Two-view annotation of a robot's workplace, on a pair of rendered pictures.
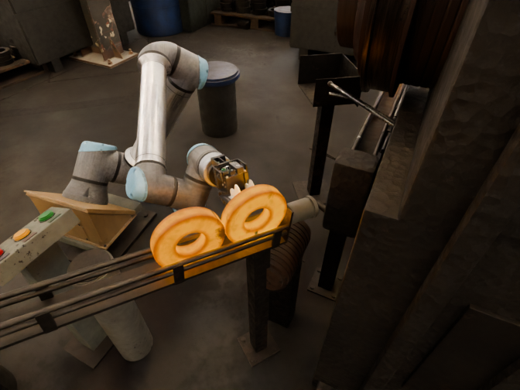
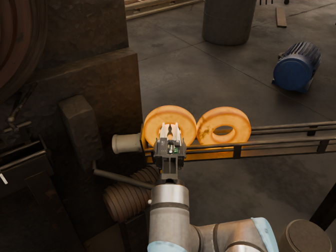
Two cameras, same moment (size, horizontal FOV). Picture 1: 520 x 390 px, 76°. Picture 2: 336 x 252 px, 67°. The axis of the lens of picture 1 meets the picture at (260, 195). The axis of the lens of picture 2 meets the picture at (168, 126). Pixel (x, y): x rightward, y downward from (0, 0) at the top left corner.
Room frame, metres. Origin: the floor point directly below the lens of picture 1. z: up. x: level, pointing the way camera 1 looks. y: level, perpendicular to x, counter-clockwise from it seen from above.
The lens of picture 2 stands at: (1.03, 0.29, 1.22)
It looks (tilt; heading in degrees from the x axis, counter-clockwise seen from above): 41 degrees down; 209
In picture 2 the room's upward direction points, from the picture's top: straight up
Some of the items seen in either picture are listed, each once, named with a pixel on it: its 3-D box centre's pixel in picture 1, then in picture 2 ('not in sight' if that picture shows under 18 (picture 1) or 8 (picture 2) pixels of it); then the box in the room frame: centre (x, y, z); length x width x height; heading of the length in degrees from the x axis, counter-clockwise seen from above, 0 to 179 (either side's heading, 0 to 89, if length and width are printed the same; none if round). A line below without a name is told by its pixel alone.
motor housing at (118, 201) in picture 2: (278, 286); (141, 221); (0.62, -0.06, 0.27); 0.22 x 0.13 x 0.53; 154
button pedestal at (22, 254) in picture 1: (66, 294); not in sight; (0.57, 0.63, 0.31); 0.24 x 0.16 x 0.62; 154
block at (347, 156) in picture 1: (350, 195); (83, 134); (0.64, -0.24, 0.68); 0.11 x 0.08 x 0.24; 64
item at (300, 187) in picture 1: (319, 136); not in sight; (1.42, -0.30, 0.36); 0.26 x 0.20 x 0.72; 9
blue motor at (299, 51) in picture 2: not in sight; (298, 64); (-1.34, 0.28, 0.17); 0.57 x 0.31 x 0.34; 174
